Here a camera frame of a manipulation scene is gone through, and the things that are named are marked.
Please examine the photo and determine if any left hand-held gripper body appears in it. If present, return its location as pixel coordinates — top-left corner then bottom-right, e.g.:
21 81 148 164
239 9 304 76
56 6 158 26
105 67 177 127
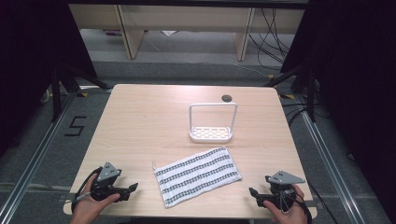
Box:
90 161 125 203

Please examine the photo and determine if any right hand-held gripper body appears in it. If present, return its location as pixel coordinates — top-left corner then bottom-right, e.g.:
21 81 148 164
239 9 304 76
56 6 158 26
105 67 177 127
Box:
257 170 306 214

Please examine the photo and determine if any striped white cloth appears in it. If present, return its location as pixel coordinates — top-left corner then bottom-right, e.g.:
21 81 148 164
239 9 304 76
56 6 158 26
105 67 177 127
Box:
151 146 244 209

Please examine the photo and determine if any white rack with handle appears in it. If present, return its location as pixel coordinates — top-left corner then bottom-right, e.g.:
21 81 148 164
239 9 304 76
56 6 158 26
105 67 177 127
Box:
188 102 239 145

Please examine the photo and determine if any person's right hand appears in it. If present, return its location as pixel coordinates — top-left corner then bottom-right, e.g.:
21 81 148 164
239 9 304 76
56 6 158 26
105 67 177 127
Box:
262 183 309 224

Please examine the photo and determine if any person's left hand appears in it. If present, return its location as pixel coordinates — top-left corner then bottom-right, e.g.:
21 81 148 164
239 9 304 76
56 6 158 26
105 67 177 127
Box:
70 174 121 224

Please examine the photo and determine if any black metal stand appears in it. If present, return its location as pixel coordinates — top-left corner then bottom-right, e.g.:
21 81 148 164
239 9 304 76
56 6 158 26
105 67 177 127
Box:
263 63 318 123
50 61 113 123

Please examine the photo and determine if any black curtain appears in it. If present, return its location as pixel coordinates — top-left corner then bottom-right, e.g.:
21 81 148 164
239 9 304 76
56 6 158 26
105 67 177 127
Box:
0 0 98 158
279 0 396 223

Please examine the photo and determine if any beige wooden desk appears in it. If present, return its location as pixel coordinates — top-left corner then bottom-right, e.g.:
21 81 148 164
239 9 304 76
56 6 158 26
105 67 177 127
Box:
68 3 306 62

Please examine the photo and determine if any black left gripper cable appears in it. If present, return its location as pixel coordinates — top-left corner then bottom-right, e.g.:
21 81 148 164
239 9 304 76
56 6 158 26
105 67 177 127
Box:
71 166 104 215

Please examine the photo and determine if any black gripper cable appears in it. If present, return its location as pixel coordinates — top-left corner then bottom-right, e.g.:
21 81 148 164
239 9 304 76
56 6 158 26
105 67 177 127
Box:
71 166 104 215
291 186 314 224

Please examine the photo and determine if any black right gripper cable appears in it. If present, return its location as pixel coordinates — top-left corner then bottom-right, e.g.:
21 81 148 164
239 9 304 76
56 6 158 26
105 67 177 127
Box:
291 186 314 224

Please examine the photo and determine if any black floor cable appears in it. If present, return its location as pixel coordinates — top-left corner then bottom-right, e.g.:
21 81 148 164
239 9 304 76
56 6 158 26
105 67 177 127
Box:
307 181 339 224

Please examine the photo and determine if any aluminium floor rail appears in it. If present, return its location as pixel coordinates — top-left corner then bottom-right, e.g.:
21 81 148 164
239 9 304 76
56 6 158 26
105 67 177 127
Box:
297 92 370 224
0 92 78 224

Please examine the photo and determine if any bundle of black cables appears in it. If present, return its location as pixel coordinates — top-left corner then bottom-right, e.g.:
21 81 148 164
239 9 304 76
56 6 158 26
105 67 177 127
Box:
247 7 292 70

